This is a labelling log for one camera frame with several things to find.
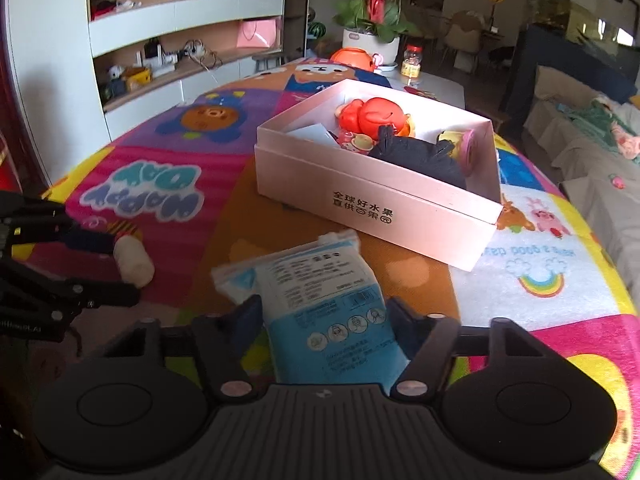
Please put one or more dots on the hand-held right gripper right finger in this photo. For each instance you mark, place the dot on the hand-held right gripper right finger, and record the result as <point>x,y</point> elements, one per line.
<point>404,317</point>

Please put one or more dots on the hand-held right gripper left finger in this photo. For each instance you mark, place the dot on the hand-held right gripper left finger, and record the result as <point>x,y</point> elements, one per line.
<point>249,317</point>

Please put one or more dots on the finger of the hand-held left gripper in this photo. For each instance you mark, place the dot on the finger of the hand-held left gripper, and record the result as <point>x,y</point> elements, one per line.
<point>92,243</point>
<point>100,296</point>

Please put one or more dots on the white cylindrical roll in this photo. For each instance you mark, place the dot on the white cylindrical roll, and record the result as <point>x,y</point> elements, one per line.
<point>132,262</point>

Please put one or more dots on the blue plastic packet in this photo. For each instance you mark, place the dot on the blue plastic packet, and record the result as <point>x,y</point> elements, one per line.
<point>330,310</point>

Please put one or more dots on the white cardboard box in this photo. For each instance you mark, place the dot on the white cardboard box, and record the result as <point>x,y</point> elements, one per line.
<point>400,220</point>

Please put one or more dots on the small doll with bell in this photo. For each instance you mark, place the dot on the small doll with bell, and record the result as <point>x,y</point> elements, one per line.
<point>356,142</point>

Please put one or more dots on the yellow toy car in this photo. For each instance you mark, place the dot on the yellow toy car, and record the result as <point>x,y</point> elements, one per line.
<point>457,142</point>

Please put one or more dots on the red doll figurine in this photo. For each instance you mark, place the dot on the red doll figurine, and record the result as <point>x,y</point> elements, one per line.
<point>375,112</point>

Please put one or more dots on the black plush toy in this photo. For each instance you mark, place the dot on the black plush toy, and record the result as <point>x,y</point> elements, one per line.
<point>420,157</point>

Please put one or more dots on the yellow box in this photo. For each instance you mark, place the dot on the yellow box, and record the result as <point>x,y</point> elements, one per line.
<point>136,79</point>

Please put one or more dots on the colourful cartoon play mat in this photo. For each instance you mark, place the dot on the colourful cartoon play mat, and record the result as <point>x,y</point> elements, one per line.
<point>225,125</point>

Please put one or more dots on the white plastic packet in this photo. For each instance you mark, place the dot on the white plastic packet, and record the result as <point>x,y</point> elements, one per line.
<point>312,134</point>

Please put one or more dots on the white power strip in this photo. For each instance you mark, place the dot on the white power strip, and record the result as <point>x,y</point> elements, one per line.
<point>165,55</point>

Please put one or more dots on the white covered sofa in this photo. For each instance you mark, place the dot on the white covered sofa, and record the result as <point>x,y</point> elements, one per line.
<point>590,180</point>

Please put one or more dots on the white low table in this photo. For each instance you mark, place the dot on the white low table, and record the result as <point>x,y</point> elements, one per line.
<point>440,87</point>

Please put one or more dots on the red cloth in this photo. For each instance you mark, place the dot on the red cloth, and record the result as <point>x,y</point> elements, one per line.
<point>102,7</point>

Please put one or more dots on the small pink toy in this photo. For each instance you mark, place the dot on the small pink toy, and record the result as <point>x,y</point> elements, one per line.
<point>618,181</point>

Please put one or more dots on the glass jar with red lid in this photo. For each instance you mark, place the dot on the glass jar with red lid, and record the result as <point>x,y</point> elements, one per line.
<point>411,62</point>

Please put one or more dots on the orange round toy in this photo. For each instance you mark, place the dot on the orange round toy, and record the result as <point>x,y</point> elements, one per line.
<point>352,56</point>

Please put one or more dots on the pink paper bag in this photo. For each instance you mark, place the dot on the pink paper bag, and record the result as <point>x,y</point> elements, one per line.
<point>257,34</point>

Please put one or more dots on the teal clothing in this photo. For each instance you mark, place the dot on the teal clothing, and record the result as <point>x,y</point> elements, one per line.
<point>595,117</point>

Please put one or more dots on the potted purple orchid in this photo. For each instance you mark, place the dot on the potted purple orchid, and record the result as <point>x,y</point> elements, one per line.
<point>372,40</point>

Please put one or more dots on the pink garment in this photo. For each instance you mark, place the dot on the pink garment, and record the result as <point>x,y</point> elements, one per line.
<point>627,142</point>

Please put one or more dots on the dining chair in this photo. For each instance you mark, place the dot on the dining chair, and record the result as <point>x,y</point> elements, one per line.
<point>462,35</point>

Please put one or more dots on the watermelon ball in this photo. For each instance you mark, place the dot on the watermelon ball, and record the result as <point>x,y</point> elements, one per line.
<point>319,30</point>

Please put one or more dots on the white wall shelf unit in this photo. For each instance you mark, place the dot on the white wall shelf unit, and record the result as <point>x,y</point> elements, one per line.
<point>150,20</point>

